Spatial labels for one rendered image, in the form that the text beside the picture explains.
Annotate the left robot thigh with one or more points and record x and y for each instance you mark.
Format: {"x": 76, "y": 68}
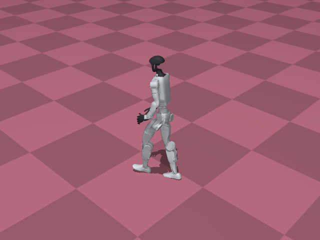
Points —
{"x": 153, "y": 126}

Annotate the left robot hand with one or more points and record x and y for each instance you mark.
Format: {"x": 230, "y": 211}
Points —
{"x": 140, "y": 118}

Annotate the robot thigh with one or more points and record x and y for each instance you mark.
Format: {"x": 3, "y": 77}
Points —
{"x": 165, "y": 131}
{"x": 153, "y": 126}

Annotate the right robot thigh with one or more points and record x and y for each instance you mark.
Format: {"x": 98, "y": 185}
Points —
{"x": 165, "y": 131}

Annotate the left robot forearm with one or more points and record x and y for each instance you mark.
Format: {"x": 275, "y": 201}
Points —
{"x": 151, "y": 112}

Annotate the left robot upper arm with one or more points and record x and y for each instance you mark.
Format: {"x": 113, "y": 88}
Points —
{"x": 154, "y": 86}

